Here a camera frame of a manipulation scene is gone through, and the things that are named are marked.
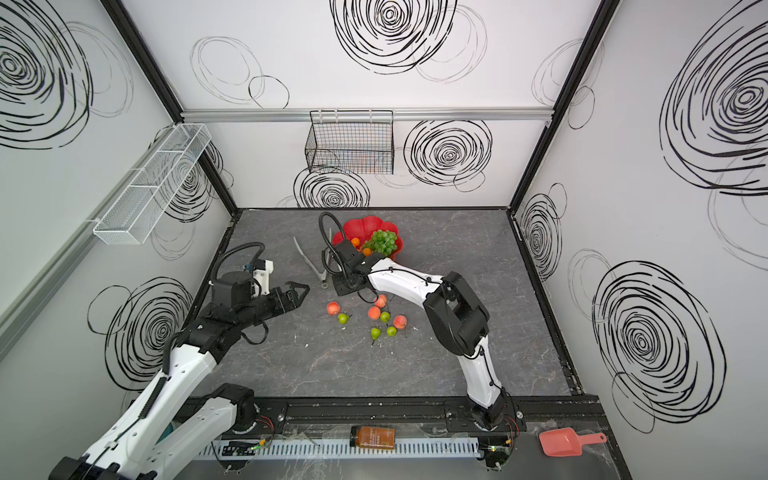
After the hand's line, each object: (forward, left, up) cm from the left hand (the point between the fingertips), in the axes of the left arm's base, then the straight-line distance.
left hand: (301, 291), depth 77 cm
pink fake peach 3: (+3, -6, -15) cm, 17 cm away
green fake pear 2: (+1, -22, -15) cm, 27 cm away
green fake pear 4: (-4, -24, -16) cm, 29 cm away
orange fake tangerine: (+30, -9, -16) cm, 35 cm away
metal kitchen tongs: (+15, 0, -16) cm, 22 cm away
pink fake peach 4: (-1, -26, -14) cm, 30 cm away
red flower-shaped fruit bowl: (+36, -11, -16) cm, 41 cm away
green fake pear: (0, -9, -16) cm, 18 cm away
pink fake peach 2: (+2, -18, -15) cm, 24 cm away
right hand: (+8, -8, -10) cm, 15 cm away
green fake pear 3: (-4, -19, -16) cm, 25 cm away
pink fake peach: (+5, -20, -15) cm, 26 cm away
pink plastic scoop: (-29, -66, -17) cm, 74 cm away
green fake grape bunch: (+28, -19, -13) cm, 36 cm away
